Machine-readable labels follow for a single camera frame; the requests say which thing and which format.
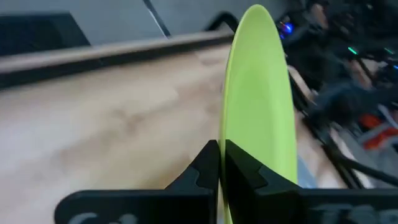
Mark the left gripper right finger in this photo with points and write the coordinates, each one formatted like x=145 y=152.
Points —
x=264 y=202

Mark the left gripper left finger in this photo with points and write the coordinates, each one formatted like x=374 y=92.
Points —
x=192 y=202

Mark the lime green round plate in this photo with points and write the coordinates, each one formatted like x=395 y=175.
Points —
x=258 y=93

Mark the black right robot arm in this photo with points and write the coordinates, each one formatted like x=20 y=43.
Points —
x=326 y=62

